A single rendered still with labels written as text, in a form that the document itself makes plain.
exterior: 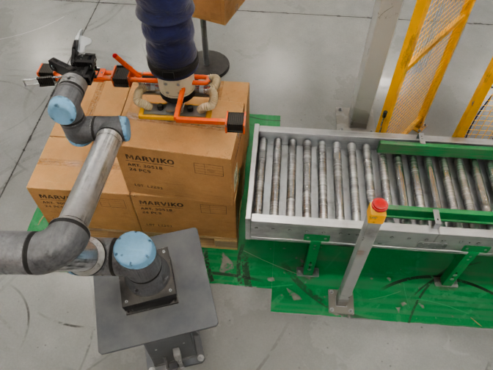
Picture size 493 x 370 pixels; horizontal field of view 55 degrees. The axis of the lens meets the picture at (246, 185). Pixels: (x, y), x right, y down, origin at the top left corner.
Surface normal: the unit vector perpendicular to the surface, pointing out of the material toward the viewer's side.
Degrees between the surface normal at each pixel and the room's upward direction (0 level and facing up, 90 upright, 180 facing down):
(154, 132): 0
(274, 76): 0
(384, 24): 90
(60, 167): 0
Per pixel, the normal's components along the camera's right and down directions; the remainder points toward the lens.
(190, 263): 0.00, -0.60
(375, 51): -0.10, 0.80
